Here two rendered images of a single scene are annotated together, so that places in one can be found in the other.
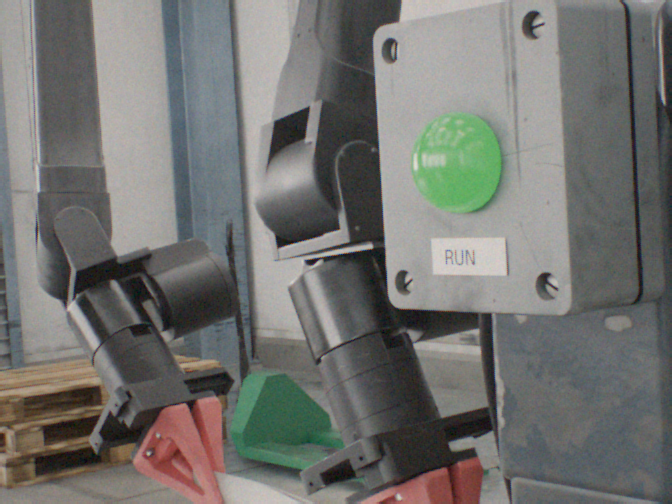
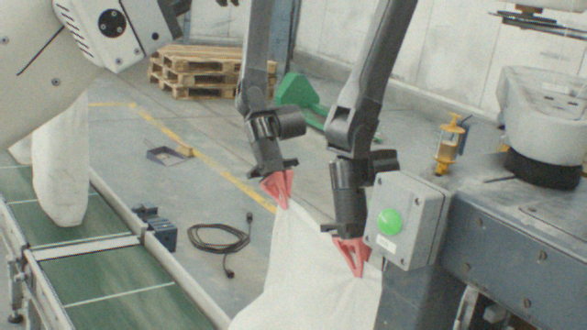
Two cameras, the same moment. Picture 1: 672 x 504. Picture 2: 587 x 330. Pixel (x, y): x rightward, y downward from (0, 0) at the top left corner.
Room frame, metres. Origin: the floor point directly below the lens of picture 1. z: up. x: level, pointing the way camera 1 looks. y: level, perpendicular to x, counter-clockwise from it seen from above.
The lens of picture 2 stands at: (-0.23, 0.06, 1.54)
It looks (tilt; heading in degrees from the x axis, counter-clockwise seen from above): 19 degrees down; 2
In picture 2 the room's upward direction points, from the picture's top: 9 degrees clockwise
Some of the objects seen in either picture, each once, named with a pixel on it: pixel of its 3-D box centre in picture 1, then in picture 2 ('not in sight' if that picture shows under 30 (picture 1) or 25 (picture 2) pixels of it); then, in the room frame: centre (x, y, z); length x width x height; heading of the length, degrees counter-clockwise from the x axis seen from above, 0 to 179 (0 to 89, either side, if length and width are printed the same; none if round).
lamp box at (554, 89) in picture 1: (514, 160); (404, 218); (0.39, -0.06, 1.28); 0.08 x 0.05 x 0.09; 41
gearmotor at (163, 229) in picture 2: not in sight; (149, 225); (2.08, 0.72, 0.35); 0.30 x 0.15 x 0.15; 41
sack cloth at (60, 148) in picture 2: not in sight; (60, 126); (2.06, 1.12, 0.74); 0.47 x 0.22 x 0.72; 39
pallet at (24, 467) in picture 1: (83, 440); (210, 83); (6.32, 1.34, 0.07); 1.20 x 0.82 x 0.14; 129
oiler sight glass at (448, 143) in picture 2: not in sight; (448, 144); (0.44, -0.10, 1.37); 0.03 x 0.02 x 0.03; 41
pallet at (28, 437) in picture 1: (84, 411); (213, 71); (6.33, 1.32, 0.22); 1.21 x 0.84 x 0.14; 131
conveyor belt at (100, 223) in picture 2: not in sight; (20, 158); (2.61, 1.59, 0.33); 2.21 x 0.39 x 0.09; 41
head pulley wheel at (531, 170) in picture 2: not in sight; (542, 166); (0.47, -0.22, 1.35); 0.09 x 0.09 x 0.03
